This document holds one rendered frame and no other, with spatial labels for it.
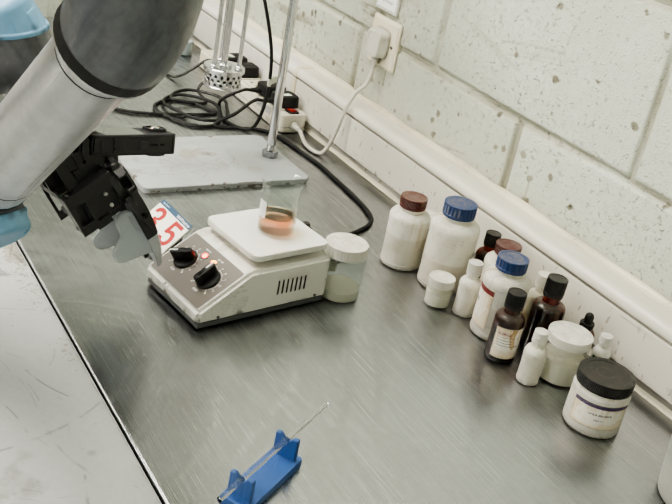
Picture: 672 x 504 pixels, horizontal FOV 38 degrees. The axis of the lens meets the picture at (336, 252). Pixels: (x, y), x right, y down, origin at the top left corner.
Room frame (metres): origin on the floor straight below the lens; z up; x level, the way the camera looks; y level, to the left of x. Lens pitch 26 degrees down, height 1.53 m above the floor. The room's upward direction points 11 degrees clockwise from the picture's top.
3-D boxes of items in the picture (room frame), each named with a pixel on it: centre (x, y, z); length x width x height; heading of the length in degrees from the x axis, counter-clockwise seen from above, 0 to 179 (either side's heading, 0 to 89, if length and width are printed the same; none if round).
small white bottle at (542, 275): (1.17, -0.28, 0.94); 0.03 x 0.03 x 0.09
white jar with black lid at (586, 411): (0.97, -0.34, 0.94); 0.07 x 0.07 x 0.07
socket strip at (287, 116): (1.91, 0.24, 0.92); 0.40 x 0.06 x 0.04; 36
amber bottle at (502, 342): (1.08, -0.23, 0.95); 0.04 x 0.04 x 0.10
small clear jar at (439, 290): (1.19, -0.15, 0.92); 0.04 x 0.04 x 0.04
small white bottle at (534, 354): (1.03, -0.27, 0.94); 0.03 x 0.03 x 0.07
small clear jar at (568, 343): (1.06, -0.31, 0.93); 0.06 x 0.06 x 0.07
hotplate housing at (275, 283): (1.11, 0.11, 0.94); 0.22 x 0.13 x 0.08; 133
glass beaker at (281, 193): (1.13, 0.08, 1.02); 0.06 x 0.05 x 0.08; 154
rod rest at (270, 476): (0.74, 0.03, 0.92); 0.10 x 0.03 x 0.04; 155
